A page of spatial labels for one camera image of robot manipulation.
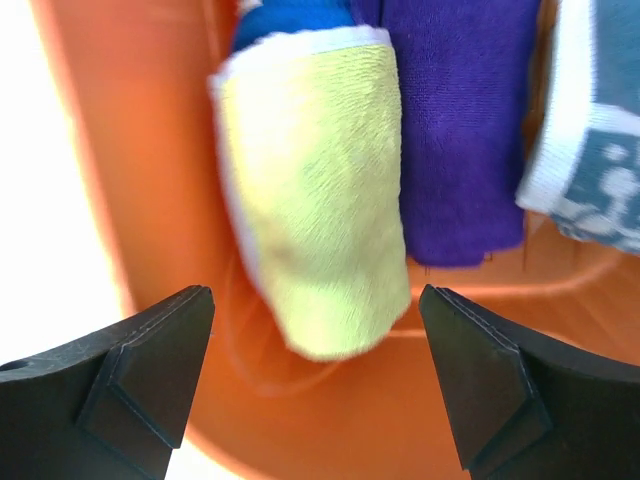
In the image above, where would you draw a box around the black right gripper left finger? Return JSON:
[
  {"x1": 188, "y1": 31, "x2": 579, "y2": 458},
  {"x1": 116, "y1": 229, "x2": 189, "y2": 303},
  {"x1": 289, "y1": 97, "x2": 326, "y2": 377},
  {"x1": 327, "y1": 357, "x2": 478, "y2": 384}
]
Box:
[{"x1": 1, "y1": 286, "x2": 215, "y2": 480}]

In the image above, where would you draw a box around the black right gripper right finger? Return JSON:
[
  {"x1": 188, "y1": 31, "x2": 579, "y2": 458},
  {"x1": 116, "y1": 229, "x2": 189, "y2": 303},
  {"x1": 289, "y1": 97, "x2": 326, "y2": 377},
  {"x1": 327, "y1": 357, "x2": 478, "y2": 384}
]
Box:
[{"x1": 419, "y1": 285, "x2": 639, "y2": 480}]

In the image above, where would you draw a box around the blue white patterned towel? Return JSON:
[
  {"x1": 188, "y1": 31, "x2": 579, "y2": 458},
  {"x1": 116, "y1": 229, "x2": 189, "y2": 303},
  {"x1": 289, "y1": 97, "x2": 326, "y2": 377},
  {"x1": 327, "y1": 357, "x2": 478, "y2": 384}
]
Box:
[{"x1": 516, "y1": 1, "x2": 639, "y2": 254}]

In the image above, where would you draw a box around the yellow green towel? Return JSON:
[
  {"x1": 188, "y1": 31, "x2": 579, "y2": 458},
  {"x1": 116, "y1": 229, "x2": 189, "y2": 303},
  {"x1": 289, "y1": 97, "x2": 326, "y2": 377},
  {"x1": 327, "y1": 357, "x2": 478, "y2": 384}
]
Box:
[{"x1": 209, "y1": 25, "x2": 411, "y2": 361}]

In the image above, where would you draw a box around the orange plastic basket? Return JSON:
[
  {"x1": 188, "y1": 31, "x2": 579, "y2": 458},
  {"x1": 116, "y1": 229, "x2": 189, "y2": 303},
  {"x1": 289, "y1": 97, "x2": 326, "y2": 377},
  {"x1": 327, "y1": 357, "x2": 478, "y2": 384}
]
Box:
[{"x1": 32, "y1": 1, "x2": 639, "y2": 479}]

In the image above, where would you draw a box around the purple rolled towel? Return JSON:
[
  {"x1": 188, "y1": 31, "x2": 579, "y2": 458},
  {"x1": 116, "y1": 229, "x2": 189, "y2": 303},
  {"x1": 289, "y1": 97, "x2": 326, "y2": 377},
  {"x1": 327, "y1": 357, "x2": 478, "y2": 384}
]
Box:
[{"x1": 351, "y1": 0, "x2": 539, "y2": 268}]

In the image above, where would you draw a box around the blue rolled towel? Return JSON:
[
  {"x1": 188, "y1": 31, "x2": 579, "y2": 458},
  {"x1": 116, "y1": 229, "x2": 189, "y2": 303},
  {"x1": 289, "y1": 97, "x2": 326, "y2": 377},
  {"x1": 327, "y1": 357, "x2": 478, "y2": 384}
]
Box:
[{"x1": 232, "y1": 0, "x2": 355, "y2": 52}]

